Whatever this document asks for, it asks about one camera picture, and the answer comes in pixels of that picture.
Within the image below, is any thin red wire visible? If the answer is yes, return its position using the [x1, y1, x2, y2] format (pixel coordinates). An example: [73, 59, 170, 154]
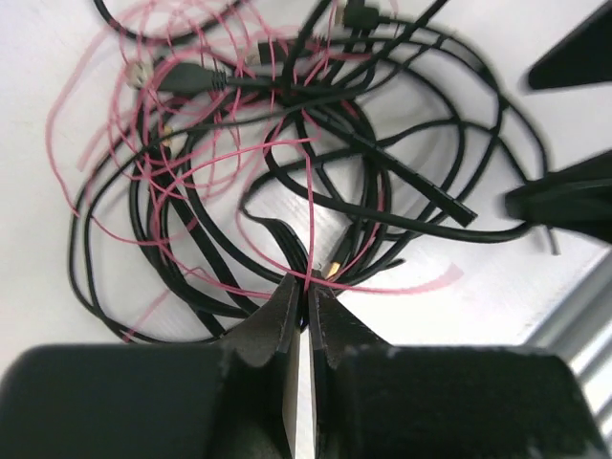
[45, 0, 465, 343]

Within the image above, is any black USB cable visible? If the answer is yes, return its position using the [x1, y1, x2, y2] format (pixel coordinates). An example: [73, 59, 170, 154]
[152, 0, 560, 283]

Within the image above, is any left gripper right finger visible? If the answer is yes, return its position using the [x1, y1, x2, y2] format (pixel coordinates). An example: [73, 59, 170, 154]
[307, 284, 408, 458]

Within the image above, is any thin black cable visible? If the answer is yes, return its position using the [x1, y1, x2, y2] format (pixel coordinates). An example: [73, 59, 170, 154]
[66, 0, 269, 345]

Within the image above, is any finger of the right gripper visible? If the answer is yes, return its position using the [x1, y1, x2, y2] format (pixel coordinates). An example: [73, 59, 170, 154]
[505, 151, 611, 243]
[527, 2, 611, 90]

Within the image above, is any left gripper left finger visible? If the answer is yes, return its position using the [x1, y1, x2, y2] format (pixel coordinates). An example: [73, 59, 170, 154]
[209, 274, 300, 458]

